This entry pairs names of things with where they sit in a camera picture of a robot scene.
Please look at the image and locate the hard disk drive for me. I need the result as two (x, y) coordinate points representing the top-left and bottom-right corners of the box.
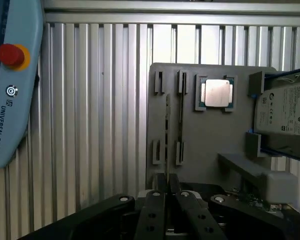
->
(248, 65), (300, 159)

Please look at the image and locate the light blue teach pendant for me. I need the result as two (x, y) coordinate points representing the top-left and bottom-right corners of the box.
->
(0, 0), (46, 170)

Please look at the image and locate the silver CPU on green board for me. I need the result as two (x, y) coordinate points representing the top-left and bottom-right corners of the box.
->
(198, 76), (236, 111)

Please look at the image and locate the red emergency stop button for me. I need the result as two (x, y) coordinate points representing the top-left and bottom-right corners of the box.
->
(0, 43), (31, 72)

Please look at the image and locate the silver hard disk with label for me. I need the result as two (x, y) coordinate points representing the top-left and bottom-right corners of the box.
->
(254, 83), (300, 137)

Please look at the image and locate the grey parts rack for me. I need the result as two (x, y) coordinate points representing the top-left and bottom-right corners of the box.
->
(145, 62), (291, 191)

